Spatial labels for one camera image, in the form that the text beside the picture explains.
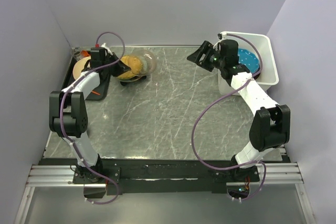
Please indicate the floral beige plate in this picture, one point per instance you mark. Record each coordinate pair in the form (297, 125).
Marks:
(79, 66)

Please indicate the blue polka dot plate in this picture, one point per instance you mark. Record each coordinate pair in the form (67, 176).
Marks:
(249, 59)

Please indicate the clear textured glass plate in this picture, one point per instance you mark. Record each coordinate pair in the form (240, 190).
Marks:
(148, 60)

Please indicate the mint green flower plate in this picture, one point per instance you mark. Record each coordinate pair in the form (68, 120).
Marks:
(128, 77)

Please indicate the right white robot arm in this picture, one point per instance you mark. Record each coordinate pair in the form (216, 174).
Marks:
(270, 128)

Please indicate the clear glass cup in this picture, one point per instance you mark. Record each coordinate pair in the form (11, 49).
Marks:
(76, 54)

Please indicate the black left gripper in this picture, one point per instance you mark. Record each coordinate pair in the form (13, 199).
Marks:
(122, 68)

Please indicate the orange plastic spoon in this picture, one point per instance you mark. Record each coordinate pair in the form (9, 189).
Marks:
(84, 54)

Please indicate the aluminium rail frame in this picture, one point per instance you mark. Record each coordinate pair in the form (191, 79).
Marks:
(50, 197)

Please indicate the white plastic bin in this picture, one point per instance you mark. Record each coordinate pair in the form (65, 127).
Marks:
(260, 45)

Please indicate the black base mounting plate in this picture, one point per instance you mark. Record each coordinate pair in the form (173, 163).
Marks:
(153, 176)

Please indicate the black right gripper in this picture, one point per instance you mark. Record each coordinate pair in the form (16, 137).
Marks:
(205, 49)

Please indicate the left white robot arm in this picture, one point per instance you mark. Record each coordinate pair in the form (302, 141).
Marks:
(67, 109)

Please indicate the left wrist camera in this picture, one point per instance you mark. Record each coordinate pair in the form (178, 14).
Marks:
(103, 46)

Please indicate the black serving tray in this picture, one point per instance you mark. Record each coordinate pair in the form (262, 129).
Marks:
(102, 90)

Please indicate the yellow rimmed plate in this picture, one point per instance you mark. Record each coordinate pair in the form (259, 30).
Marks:
(135, 65)

